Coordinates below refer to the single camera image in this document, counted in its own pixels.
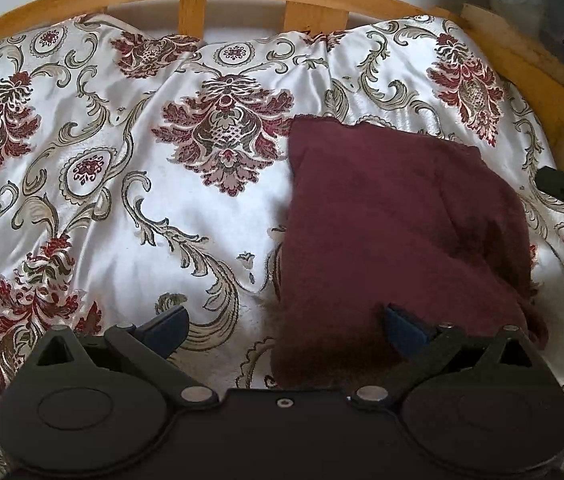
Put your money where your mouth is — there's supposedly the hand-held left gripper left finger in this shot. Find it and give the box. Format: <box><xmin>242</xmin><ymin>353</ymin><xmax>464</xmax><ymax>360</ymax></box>
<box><xmin>26</xmin><ymin>305</ymin><xmax>219</xmax><ymax>405</ymax></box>

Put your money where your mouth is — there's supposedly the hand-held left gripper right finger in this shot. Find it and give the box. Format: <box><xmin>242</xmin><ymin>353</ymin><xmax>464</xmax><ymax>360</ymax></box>
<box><xmin>349</xmin><ymin>304</ymin><xmax>531</xmax><ymax>405</ymax></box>

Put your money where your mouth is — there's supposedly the maroon knitted garment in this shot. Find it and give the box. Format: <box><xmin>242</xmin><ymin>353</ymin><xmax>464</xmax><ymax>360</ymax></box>
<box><xmin>268</xmin><ymin>115</ymin><xmax>549</xmax><ymax>391</ymax></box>

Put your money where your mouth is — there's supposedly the white floral bedspread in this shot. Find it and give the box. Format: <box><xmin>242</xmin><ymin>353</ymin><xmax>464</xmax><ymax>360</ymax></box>
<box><xmin>0</xmin><ymin>14</ymin><xmax>564</xmax><ymax>480</ymax></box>

